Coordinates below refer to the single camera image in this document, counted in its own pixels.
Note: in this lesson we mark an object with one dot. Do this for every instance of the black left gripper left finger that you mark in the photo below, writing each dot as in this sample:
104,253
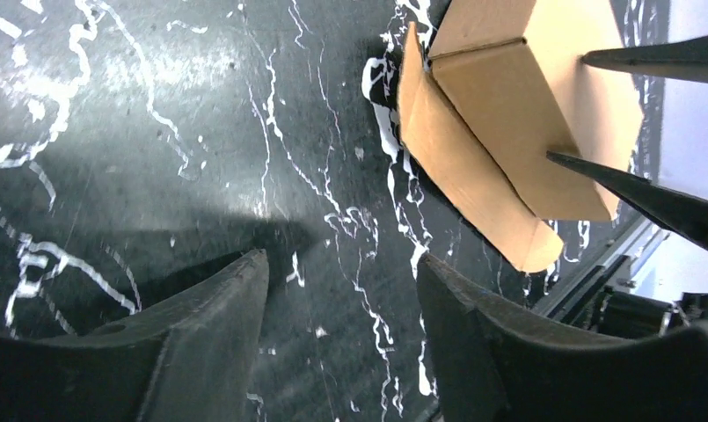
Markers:
186,358

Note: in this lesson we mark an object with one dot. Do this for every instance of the aluminium frame rail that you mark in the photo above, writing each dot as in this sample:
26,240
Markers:
623,263

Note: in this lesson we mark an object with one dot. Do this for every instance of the brown cardboard box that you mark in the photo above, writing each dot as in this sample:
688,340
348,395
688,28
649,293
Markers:
502,84

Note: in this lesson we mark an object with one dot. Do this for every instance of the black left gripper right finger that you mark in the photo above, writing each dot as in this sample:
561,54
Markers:
494,360

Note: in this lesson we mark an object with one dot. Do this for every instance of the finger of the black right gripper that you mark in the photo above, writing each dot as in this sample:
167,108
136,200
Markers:
680,213
684,60

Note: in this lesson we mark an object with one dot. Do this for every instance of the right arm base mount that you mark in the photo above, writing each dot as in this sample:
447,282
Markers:
625,315

